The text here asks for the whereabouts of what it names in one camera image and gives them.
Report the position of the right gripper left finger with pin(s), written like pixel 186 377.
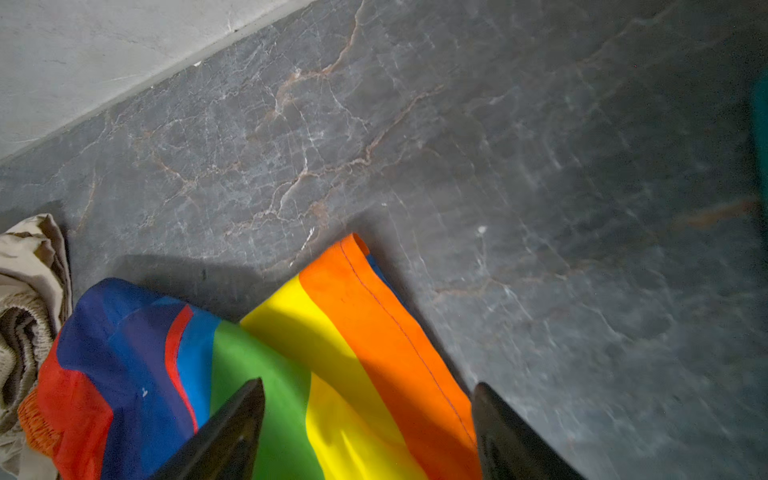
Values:
pixel 226 446

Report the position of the rainbow coloured shorts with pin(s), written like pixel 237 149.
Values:
pixel 354 389

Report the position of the teal plastic basket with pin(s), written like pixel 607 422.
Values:
pixel 759 110

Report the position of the beige drawstring shorts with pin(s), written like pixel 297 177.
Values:
pixel 36 299

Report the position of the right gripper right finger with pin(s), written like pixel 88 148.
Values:
pixel 508 447

